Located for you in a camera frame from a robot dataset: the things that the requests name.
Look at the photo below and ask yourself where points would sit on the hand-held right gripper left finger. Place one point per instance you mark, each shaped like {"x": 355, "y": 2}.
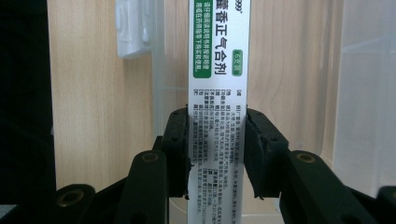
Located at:
{"x": 176, "y": 155}

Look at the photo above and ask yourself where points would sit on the clear plastic storage box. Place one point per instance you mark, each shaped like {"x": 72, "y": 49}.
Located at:
{"x": 367, "y": 93}

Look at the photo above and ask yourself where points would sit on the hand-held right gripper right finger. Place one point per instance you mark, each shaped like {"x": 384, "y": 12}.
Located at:
{"x": 264, "y": 155}

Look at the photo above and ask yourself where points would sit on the white green medicine box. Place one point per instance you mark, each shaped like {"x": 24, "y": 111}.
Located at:
{"x": 218, "y": 124}

